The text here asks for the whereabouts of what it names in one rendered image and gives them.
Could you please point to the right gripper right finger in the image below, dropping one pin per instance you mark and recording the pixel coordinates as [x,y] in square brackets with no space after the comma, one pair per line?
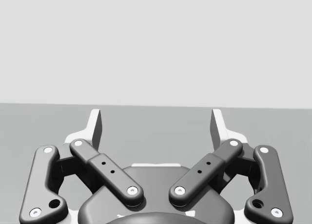
[204,168]

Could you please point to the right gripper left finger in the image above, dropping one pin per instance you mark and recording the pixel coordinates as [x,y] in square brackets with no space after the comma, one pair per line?
[107,168]

